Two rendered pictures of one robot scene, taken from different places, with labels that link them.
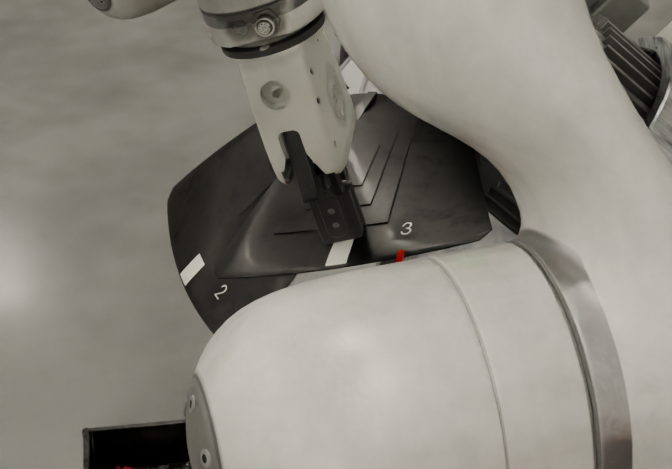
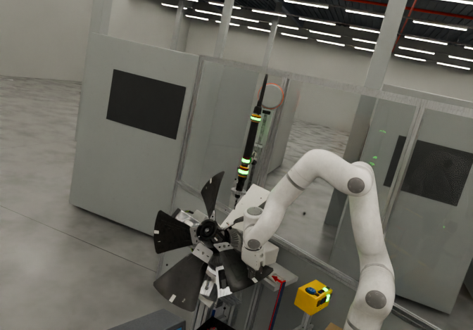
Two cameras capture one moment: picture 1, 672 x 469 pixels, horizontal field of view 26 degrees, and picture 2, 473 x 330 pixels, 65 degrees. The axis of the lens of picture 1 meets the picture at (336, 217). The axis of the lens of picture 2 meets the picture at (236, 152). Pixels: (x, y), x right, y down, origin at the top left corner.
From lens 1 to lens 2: 1.34 m
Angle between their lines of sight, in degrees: 54
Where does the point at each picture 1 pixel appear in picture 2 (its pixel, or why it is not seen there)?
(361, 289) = (379, 274)
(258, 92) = (259, 255)
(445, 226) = (265, 269)
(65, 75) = not seen: outside the picture
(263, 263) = (241, 286)
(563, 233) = (380, 262)
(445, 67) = (381, 248)
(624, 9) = not seen: hidden behind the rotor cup
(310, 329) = (383, 280)
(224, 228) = (179, 286)
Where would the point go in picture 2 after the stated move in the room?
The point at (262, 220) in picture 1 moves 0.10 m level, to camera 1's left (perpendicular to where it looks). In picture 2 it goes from (231, 279) to (217, 286)
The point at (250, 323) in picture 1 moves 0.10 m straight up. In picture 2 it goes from (378, 281) to (386, 255)
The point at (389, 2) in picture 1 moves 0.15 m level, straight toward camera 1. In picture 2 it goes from (379, 243) to (424, 264)
